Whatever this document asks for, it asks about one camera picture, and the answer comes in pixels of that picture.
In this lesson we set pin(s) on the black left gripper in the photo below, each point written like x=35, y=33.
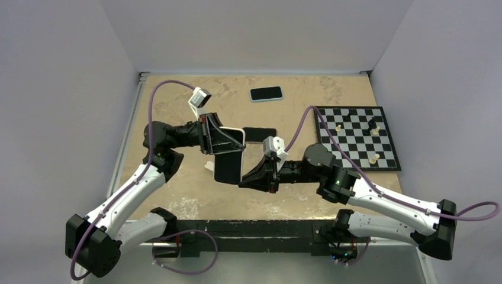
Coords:
x=216, y=140

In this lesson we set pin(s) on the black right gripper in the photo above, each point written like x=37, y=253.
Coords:
x=267, y=174

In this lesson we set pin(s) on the black phone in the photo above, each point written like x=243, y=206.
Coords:
x=228, y=168

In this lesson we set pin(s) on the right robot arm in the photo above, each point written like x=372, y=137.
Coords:
x=427, y=225

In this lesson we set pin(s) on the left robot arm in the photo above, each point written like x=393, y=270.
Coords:
x=95, y=242

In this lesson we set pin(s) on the phone in light-blue case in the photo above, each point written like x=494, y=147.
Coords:
x=270, y=93

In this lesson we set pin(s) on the white blue toy block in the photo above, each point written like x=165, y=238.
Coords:
x=209, y=165

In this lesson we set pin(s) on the black chess piece far left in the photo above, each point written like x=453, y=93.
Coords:
x=347, y=117

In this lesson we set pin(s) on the black white chessboard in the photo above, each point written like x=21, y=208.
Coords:
x=358, y=147

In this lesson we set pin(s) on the white chess piece front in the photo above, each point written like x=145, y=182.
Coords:
x=374, y=159

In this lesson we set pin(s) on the black chess piece near pawn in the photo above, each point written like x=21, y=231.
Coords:
x=366, y=132

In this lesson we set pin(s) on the black chess piece right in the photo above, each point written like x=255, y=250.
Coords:
x=372, y=124

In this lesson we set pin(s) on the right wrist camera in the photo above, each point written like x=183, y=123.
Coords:
x=275, y=145

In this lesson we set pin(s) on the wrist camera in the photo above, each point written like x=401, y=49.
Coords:
x=275, y=145
x=198, y=100

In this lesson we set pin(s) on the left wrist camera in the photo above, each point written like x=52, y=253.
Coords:
x=198, y=100

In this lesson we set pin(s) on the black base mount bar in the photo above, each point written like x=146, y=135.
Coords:
x=314, y=237

